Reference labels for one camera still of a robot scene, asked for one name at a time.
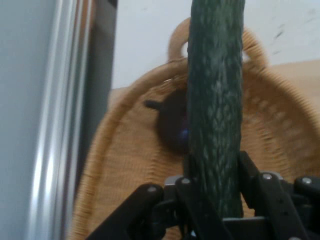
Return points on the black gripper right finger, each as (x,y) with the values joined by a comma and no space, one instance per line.
(287,205)

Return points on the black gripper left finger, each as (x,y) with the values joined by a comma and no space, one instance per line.
(190,200)

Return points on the long dark green cucumber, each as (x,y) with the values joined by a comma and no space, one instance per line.
(215,100)

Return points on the red onion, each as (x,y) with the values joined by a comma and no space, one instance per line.
(172,125)

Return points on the woven wicker basket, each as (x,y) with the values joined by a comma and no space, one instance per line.
(125,155)

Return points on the silver metal frame post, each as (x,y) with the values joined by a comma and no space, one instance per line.
(57,125)

